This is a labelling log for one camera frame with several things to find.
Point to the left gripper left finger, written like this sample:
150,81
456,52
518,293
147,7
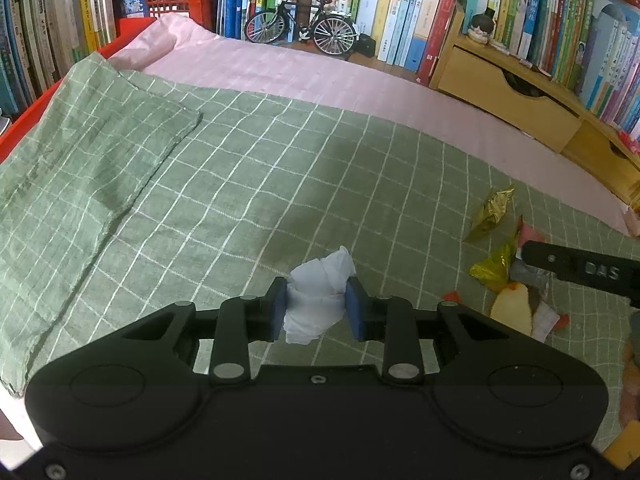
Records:
234,325

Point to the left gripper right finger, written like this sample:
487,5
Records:
397,324

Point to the white tissue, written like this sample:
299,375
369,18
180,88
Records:
315,296

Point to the apple slice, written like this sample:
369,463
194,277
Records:
515,306

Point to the row of books on shelf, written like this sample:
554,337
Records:
591,47

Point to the stack of books at left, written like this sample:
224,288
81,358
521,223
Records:
41,40

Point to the small red scrap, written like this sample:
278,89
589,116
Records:
452,297

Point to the red wrapper piece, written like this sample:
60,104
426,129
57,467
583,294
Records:
561,323

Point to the pink striped candy wrapper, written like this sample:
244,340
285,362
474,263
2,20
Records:
544,320

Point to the large crumpled gold wrapper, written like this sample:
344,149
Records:
493,272

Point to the small crumpled gold wrapper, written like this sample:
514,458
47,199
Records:
491,213

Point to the wooden drawer shelf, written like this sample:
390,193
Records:
502,86

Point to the folded green checked cloth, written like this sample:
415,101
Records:
63,187

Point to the pink tablecloth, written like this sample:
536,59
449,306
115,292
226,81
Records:
179,50

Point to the small black-haired figurine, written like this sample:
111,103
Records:
482,26

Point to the miniature black bicycle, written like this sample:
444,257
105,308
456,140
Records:
317,21

